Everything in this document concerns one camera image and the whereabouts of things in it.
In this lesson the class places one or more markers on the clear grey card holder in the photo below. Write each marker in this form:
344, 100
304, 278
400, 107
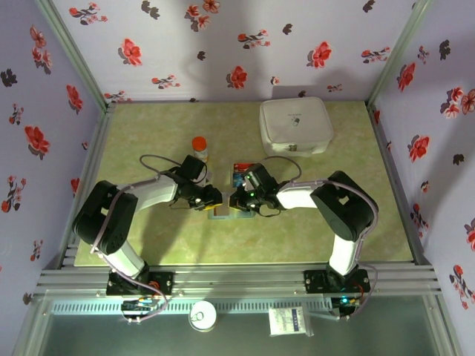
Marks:
222, 212

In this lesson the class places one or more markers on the red credit card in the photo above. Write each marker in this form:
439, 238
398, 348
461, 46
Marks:
243, 167

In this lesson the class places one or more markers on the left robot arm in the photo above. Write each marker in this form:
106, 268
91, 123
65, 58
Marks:
156, 191

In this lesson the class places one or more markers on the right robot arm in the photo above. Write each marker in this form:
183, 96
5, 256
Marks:
297, 196

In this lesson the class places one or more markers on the orange capped spray bottle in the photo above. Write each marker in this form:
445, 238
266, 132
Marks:
199, 144

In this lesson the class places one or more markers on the white fabric medicine bag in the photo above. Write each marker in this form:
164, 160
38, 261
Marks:
293, 126

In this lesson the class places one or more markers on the round metal tin can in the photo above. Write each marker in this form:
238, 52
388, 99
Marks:
202, 316

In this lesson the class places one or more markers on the white printed packet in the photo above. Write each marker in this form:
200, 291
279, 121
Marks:
289, 322

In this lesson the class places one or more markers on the small electronics board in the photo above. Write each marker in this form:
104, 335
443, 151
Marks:
345, 302
139, 307

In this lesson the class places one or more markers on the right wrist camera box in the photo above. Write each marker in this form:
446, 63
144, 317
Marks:
261, 178

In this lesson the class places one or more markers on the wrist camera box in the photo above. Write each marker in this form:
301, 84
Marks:
261, 178
193, 167

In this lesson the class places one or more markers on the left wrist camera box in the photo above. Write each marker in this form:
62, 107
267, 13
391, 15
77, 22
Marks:
193, 167

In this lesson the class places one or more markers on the aluminium frame cross rail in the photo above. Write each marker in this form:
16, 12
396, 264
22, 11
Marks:
237, 278

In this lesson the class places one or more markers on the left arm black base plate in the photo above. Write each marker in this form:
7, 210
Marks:
163, 282

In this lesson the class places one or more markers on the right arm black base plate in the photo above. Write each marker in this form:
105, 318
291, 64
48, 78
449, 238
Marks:
315, 282

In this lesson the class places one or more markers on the aluminium frame side rail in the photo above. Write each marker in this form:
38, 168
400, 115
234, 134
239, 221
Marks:
97, 155
389, 163

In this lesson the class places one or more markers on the aluminium frame corner post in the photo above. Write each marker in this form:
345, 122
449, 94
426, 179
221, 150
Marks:
397, 52
76, 52

